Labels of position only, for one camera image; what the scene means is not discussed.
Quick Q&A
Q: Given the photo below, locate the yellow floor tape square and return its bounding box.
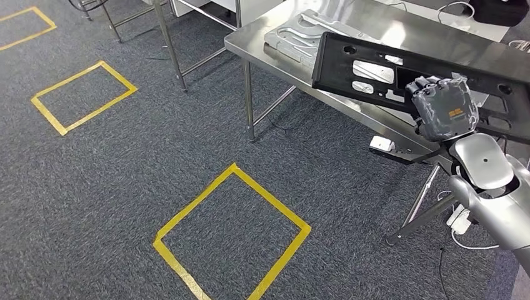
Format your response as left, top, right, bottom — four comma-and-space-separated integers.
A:
0, 6, 58, 52
30, 60, 139, 137
152, 162, 313, 300

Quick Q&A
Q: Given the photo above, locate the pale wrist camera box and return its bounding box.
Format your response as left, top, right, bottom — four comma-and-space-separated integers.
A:
369, 136, 396, 153

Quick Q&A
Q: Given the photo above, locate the stainless steel workbench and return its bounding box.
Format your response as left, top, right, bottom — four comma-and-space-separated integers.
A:
223, 0, 530, 246

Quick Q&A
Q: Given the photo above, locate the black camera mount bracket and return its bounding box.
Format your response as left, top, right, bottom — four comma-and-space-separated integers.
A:
369, 142, 453, 166

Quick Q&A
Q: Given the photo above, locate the black plastic panel part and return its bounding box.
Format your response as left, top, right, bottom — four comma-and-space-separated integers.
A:
311, 31, 530, 146

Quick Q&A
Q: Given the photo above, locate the white desk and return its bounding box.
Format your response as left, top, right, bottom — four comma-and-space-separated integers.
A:
372, 0, 511, 43

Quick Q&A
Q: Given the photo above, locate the black floor cable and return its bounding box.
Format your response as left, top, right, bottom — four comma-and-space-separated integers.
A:
437, 247, 451, 300

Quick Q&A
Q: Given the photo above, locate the white desk cable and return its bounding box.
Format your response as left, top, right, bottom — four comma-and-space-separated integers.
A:
436, 1, 476, 24

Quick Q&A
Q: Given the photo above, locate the black bag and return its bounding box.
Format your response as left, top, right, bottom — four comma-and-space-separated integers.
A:
467, 0, 530, 28

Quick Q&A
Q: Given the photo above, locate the white power strip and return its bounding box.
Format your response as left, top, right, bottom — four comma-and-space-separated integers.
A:
446, 203, 474, 236

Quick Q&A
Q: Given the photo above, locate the white power strip cable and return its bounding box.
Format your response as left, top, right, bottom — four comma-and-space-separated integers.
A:
450, 231, 501, 252

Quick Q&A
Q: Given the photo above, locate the white cabinet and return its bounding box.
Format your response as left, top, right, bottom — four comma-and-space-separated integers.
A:
171, 0, 288, 31

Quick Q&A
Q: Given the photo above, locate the aluminium fixture plate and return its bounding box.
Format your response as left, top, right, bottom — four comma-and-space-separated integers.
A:
264, 9, 490, 108

